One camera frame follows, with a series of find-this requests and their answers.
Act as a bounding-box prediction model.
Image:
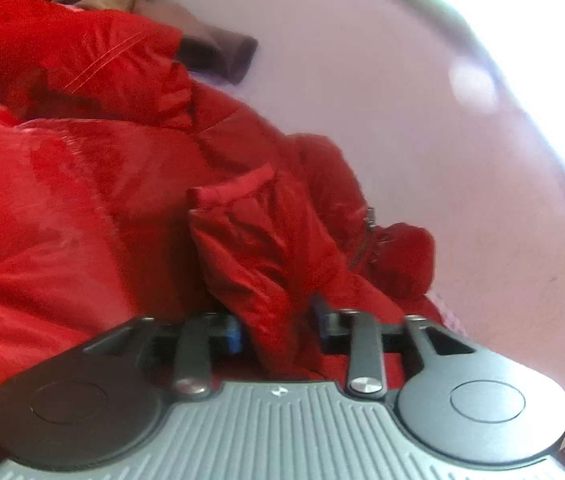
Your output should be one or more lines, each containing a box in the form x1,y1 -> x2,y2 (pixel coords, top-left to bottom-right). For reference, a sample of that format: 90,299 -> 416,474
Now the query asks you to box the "pink checkered bed sheet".
430,287 -> 466,333

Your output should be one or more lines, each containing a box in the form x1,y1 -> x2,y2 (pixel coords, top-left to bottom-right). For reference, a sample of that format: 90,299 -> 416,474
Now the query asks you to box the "dark brown cloth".
132,0 -> 259,87

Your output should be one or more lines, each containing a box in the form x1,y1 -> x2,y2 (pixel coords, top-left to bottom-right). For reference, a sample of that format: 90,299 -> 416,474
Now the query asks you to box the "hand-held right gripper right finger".
311,293 -> 478,397

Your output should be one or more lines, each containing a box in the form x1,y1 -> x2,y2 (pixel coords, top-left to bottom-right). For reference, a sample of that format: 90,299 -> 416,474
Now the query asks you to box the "red puffer jacket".
0,0 -> 446,461

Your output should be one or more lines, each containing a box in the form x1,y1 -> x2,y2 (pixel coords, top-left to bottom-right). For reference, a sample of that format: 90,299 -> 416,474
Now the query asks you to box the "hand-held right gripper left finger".
82,311 -> 242,397

